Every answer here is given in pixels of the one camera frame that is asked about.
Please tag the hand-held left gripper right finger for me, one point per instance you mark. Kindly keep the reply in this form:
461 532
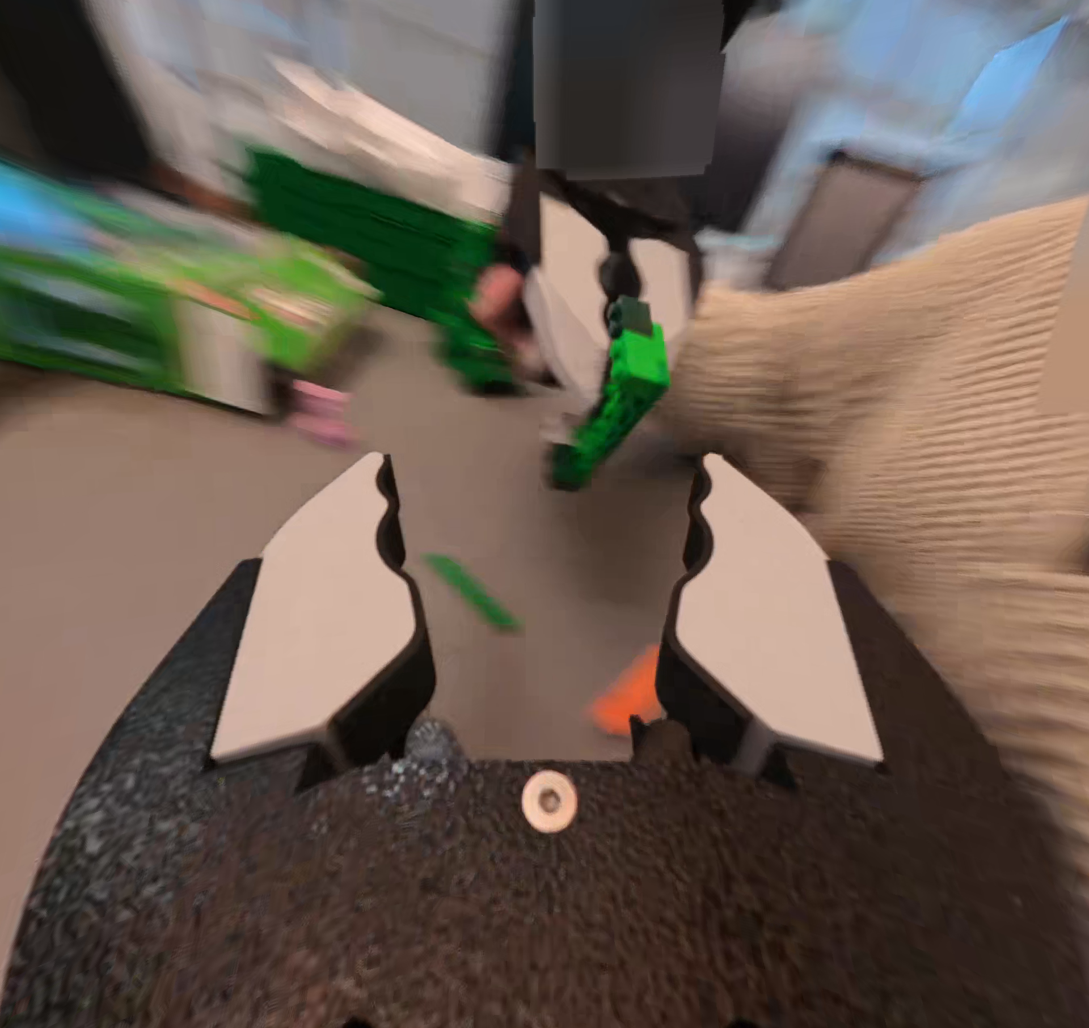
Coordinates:
766 620

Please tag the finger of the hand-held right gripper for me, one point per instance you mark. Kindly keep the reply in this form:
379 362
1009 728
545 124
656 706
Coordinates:
561 322

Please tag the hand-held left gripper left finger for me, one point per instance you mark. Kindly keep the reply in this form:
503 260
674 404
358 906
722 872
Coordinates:
315 620

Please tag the green lego assembly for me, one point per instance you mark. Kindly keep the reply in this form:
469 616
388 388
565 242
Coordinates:
617 399

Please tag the thin green lego plate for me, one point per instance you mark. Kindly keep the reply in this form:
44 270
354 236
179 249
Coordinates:
472 592

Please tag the person's right forearm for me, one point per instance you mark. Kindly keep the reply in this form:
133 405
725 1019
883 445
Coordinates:
893 381

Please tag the pink lego pig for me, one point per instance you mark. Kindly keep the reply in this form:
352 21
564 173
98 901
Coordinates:
321 414

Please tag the green lego box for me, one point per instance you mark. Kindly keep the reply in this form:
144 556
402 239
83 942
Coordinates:
102 313

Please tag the person's right hand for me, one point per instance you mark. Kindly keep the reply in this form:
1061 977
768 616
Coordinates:
500 305

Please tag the orange brick separator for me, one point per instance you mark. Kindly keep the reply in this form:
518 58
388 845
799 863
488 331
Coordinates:
629 696

